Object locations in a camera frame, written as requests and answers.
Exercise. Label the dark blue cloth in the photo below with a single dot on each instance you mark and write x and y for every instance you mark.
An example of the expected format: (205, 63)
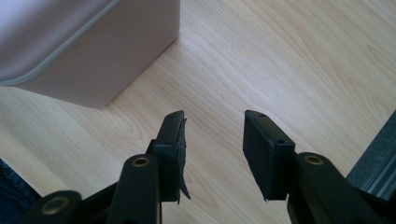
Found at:
(12, 193)

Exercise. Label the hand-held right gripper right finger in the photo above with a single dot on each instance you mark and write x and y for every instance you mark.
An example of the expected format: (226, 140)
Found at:
(264, 155)

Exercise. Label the pale pink storage box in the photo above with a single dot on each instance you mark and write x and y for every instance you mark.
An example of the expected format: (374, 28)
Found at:
(93, 49)

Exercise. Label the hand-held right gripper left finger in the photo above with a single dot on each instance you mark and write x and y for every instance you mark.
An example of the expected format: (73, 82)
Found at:
(168, 155)

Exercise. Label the dark grey metal rail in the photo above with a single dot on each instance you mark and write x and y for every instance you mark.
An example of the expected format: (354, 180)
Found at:
(375, 169)

